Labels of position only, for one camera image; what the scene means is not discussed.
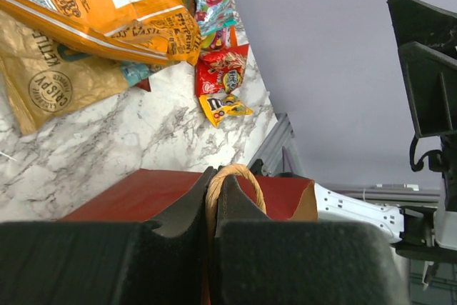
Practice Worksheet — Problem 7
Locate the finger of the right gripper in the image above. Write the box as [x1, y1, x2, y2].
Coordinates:
[387, 0, 456, 55]

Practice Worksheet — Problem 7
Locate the red doritos bag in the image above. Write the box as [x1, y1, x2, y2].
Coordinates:
[135, 78, 151, 92]

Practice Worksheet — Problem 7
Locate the gold snack bag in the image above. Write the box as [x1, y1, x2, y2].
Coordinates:
[1, 13, 162, 135]

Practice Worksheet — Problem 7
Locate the yellow pink candy bag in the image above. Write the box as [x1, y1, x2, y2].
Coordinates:
[183, 0, 236, 51]

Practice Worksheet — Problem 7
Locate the red brown paper bag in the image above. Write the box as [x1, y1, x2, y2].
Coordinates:
[60, 164, 318, 236]

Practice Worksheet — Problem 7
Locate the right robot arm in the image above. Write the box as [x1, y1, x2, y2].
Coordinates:
[314, 0, 456, 263]

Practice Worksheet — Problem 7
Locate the red snack bag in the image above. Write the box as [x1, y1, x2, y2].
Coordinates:
[195, 44, 250, 97]

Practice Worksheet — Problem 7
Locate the yellow m&m bag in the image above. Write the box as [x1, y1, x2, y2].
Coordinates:
[199, 94, 253, 127]

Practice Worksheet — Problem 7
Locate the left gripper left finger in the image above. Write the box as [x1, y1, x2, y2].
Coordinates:
[0, 166, 215, 305]

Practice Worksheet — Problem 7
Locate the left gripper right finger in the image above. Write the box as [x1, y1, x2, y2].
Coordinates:
[210, 174, 409, 304]

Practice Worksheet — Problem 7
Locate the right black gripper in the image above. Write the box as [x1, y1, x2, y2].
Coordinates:
[398, 42, 456, 212]

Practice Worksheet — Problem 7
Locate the orange cracker bag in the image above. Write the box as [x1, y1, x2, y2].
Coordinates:
[1, 0, 201, 65]

